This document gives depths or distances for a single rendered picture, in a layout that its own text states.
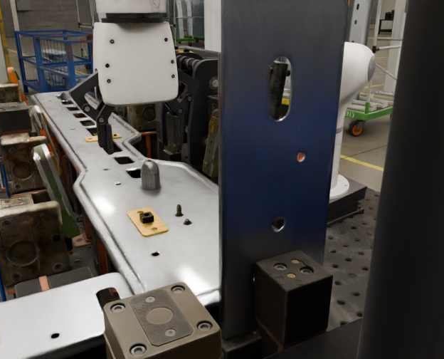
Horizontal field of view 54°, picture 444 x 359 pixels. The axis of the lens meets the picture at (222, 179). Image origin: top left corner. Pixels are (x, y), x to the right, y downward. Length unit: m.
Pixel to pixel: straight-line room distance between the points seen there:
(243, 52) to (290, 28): 0.04
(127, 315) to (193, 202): 0.35
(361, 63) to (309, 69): 0.81
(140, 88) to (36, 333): 0.30
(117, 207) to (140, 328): 0.36
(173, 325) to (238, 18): 0.23
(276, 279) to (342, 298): 0.65
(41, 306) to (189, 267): 0.17
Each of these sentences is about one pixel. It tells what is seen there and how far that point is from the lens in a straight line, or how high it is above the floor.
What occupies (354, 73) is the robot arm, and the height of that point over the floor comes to 1.14.
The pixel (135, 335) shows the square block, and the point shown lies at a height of 1.06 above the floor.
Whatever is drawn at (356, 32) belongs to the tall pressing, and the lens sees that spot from 5.22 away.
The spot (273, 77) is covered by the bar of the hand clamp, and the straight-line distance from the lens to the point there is 0.66.
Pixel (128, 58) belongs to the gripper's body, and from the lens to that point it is 0.55.
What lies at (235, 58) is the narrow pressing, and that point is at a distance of 0.33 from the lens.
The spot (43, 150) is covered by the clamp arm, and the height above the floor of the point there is 1.11.
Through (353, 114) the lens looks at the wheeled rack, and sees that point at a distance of 4.79.
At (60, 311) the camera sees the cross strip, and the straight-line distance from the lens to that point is 0.50.
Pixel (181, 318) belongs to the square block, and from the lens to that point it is 0.37.
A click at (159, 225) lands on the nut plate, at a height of 1.00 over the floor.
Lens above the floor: 1.29
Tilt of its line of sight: 22 degrees down
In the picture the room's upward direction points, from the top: straight up
